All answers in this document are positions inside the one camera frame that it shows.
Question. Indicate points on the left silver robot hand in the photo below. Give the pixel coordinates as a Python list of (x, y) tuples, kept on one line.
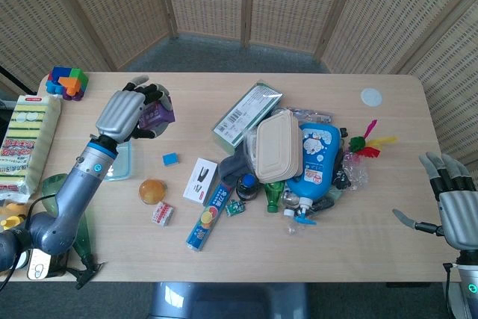
[(119, 113)]

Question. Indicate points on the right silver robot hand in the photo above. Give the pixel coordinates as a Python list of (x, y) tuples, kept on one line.
[(461, 214)]

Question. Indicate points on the purple small box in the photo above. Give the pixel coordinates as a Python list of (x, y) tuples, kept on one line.
[(155, 115)]

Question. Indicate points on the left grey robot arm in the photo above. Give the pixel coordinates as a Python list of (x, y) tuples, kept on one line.
[(71, 192)]

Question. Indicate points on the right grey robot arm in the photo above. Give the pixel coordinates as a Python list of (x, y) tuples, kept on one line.
[(471, 289)]

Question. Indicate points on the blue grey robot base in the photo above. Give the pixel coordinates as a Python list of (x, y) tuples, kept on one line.
[(228, 302)]

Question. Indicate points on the clear blue plastic container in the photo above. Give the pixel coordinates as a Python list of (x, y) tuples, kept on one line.
[(124, 164)]

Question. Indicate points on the colourful block puzzle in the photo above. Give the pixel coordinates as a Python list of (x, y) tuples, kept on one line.
[(67, 83)]

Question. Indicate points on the small blue block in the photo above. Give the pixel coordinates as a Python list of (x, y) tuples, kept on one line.
[(170, 159)]

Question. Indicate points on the orange translucent ball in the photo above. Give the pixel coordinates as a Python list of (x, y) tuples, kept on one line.
[(151, 192)]

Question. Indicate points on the yellow sponge multipack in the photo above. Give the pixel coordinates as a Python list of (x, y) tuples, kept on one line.
[(28, 139)]

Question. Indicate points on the white stapler box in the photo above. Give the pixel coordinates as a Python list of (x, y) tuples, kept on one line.
[(199, 181)]

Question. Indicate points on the red white small packet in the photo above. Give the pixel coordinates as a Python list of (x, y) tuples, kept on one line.
[(163, 213)]

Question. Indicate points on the crinkled clear plastic wrap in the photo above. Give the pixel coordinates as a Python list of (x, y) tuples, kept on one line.
[(354, 169)]

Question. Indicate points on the colourful feather toy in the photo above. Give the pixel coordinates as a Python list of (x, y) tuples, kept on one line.
[(367, 145)]

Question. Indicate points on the grey cloth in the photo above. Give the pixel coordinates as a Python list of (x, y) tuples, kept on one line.
[(229, 169)]

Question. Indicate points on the black crumpled item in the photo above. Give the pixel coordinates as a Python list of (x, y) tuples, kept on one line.
[(340, 175)]

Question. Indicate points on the long green white box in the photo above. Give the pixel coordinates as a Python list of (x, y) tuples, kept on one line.
[(246, 113)]

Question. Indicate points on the green plastic bottle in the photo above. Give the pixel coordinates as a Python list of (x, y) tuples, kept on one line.
[(85, 237)]

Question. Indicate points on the clear plastic bag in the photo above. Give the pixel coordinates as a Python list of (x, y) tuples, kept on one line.
[(249, 145)]

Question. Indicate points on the blue cling film box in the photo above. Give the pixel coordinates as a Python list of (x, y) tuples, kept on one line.
[(209, 218)]

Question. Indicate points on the dark oblong object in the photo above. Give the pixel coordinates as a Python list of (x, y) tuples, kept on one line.
[(322, 204)]

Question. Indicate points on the dark ink bottle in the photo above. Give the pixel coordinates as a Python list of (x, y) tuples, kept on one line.
[(246, 188)]

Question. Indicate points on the white round disc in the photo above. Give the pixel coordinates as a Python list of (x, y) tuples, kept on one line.
[(372, 97)]

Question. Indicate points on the yellow toy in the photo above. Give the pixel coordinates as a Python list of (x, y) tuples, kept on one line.
[(11, 216)]

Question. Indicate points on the small green white packet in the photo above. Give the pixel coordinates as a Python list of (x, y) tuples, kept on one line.
[(235, 208)]

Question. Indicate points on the blue detergent bottle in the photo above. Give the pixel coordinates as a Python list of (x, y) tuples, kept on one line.
[(317, 162)]

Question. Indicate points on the blue plastic pump piece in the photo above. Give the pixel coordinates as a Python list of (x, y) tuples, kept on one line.
[(304, 220)]

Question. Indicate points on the black clamp tool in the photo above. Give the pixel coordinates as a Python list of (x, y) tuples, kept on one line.
[(86, 272)]

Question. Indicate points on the beige lunch box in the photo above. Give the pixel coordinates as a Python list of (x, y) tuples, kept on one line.
[(278, 147)]

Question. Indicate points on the small clear plastic bottle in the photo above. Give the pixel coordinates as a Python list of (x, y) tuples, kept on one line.
[(292, 199)]

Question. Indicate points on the tin can white label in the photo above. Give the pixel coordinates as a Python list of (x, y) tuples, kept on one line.
[(37, 267)]

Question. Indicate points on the small green bottle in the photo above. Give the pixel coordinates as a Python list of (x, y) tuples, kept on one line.
[(274, 195)]

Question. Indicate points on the clear flat plastic packet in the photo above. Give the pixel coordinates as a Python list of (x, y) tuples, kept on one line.
[(310, 114)]

